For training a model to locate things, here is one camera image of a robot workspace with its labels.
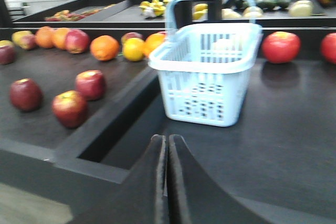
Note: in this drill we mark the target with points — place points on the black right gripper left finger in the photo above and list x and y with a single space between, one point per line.
140 197

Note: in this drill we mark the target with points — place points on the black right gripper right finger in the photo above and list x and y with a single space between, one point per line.
194 197

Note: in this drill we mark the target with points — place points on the light blue plastic basket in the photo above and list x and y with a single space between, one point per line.
204 68

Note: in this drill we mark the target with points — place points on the black wooden display stand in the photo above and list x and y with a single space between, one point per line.
278 160

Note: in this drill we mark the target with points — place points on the red apple front right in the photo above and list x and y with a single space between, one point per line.
70 108

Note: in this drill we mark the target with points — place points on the red apple front middle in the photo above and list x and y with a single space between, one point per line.
91 84

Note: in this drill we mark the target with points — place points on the orange with stem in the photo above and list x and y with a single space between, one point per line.
104 48

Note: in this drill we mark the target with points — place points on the yellow apple right group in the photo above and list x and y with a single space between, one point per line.
133 49

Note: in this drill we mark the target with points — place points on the red apple front left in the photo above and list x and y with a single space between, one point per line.
25 95

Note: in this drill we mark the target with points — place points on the round orange right group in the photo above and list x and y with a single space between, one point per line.
152 42

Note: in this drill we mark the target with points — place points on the small red yellow apple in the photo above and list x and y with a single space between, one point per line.
129 35

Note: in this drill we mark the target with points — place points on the large red apple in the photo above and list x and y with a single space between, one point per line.
77 41

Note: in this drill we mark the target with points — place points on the bright red apple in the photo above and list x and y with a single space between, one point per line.
281 47
327 48

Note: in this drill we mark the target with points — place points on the white garlic bulb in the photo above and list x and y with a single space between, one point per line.
149 13

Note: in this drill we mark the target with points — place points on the pink apple left group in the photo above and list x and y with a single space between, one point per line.
28 42

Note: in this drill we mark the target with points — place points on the red apple left group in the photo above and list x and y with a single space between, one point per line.
8 55

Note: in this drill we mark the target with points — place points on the cherry tomato pile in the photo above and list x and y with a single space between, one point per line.
68 16

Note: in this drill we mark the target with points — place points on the yellow apple back left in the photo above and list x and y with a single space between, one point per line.
16 36

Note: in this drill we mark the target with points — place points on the yellow apple front left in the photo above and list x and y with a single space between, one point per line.
6 43

